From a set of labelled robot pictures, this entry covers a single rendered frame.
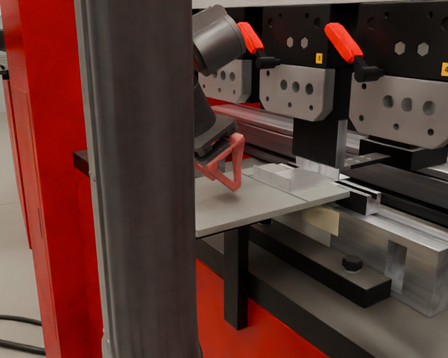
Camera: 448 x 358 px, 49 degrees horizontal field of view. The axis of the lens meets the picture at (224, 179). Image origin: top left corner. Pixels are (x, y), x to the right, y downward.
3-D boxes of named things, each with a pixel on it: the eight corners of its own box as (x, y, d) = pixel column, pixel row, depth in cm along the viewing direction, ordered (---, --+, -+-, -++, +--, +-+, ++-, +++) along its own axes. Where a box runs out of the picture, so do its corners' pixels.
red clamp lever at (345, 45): (325, 19, 63) (367, 74, 59) (348, 19, 65) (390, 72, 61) (318, 30, 64) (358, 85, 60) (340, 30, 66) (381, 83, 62)
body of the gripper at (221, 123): (200, 117, 71) (178, 72, 67) (242, 131, 63) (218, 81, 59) (166, 143, 69) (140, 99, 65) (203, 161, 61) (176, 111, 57)
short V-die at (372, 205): (277, 180, 88) (278, 164, 87) (290, 177, 89) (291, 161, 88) (365, 215, 72) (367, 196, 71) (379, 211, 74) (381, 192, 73)
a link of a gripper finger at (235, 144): (235, 165, 73) (208, 113, 68) (264, 178, 67) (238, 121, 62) (200, 193, 71) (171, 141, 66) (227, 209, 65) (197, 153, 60)
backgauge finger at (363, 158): (300, 169, 89) (301, 142, 87) (394, 149, 103) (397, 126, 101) (350, 187, 79) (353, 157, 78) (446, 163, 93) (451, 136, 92)
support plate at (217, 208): (136, 196, 74) (135, 190, 74) (273, 167, 88) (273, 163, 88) (197, 238, 60) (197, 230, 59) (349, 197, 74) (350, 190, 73)
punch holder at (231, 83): (198, 94, 100) (196, 8, 95) (232, 91, 104) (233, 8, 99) (241, 104, 88) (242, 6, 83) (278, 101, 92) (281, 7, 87)
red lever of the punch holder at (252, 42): (235, 19, 79) (263, 63, 75) (255, 19, 81) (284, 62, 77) (230, 28, 80) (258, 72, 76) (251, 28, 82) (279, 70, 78)
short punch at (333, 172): (291, 166, 85) (294, 111, 82) (300, 164, 86) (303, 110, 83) (333, 181, 77) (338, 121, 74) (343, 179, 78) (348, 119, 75)
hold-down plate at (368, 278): (235, 232, 89) (235, 217, 89) (258, 226, 92) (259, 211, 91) (364, 310, 66) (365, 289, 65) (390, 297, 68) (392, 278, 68)
